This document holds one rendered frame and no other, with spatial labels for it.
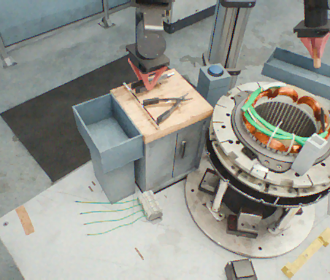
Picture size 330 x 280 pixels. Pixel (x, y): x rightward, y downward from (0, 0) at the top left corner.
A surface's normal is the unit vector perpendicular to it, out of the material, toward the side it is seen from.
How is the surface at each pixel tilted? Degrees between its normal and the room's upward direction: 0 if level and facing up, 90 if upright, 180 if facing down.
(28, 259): 0
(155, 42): 89
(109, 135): 0
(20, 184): 0
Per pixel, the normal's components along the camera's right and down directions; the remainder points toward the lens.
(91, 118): 0.52, 0.66
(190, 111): 0.04, -0.65
